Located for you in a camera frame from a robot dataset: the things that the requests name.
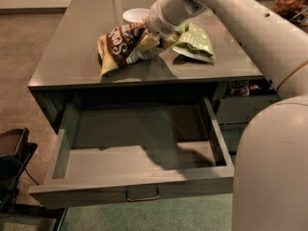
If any snack bag in right drawer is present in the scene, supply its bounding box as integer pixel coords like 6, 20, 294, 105
228, 80, 261, 96

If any green chip bag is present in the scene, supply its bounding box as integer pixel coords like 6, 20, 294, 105
172, 22, 216, 64

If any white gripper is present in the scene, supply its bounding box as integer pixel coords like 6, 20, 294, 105
137, 0, 185, 52

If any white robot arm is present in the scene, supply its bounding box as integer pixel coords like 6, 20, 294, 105
148, 0, 308, 231

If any brown chip bag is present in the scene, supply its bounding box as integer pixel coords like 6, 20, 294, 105
98, 21, 154, 76

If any metal drawer handle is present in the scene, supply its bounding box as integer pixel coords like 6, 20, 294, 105
125, 186, 160, 202

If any glass jar of snacks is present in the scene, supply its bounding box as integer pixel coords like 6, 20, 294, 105
272, 0, 308, 33

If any grey counter cabinet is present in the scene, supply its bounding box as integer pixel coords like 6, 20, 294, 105
27, 0, 277, 137

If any white bowl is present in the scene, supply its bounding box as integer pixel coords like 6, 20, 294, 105
122, 8, 149, 23

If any right top drawer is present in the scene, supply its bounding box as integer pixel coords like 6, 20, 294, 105
216, 94, 280, 125

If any open grey top drawer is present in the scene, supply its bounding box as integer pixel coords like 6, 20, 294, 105
29, 98, 234, 209

